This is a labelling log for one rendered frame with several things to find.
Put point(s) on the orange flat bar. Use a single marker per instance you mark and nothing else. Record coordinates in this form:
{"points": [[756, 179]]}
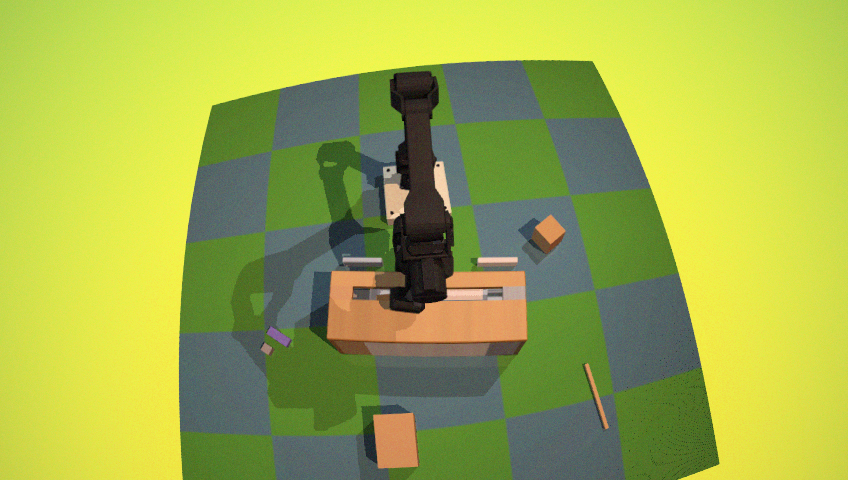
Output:
{"points": [[593, 387]]}

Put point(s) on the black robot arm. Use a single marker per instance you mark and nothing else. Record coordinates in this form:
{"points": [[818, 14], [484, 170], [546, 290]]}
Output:
{"points": [[415, 95]]}

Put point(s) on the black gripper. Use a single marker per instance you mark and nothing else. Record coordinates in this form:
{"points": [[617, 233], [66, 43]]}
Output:
{"points": [[400, 297]]}

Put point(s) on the purple flat bar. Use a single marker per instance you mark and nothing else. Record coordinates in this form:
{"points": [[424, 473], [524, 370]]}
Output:
{"points": [[279, 337]]}

